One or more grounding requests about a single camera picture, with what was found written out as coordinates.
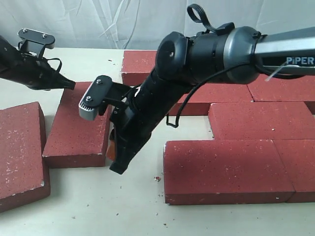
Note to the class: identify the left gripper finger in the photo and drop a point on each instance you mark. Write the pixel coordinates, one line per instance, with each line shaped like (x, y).
(58, 81)

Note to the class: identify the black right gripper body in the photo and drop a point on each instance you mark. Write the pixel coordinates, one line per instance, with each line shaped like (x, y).
(146, 108)

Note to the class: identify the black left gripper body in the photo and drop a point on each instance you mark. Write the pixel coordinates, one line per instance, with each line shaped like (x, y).
(25, 70)

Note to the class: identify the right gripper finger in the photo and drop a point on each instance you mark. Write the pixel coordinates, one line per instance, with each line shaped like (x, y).
(126, 149)
(111, 149)

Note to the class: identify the diagonal top red brick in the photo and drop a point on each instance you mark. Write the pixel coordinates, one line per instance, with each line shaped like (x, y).
(199, 103)

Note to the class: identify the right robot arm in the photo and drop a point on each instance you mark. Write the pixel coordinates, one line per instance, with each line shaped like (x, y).
(183, 64)

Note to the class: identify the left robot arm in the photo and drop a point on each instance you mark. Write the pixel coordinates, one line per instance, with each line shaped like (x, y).
(4, 44)

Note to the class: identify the right third-row red brick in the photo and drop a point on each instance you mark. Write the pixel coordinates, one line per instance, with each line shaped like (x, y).
(261, 120)

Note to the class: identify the right second-row red brick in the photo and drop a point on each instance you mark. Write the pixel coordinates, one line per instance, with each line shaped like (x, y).
(276, 90)

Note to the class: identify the white fabric backdrop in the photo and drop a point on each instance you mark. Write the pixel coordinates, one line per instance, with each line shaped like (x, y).
(142, 24)

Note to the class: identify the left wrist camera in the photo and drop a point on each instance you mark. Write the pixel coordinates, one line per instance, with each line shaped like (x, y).
(35, 42)

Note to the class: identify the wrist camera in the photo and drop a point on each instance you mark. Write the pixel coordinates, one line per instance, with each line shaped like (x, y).
(101, 93)
(35, 42)

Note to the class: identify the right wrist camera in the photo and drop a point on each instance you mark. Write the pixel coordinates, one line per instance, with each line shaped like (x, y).
(101, 93)

